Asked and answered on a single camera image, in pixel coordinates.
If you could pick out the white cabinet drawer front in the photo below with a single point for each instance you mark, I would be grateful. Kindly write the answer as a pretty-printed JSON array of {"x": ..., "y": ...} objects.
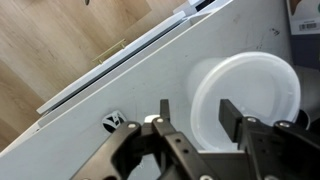
[{"x": 150, "y": 36}]

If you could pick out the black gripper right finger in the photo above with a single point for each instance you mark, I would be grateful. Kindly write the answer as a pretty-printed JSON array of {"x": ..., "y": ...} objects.
[{"x": 230, "y": 116}]

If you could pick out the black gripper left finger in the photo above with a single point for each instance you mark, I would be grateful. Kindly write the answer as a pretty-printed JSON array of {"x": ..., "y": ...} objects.
[{"x": 180, "y": 146}]

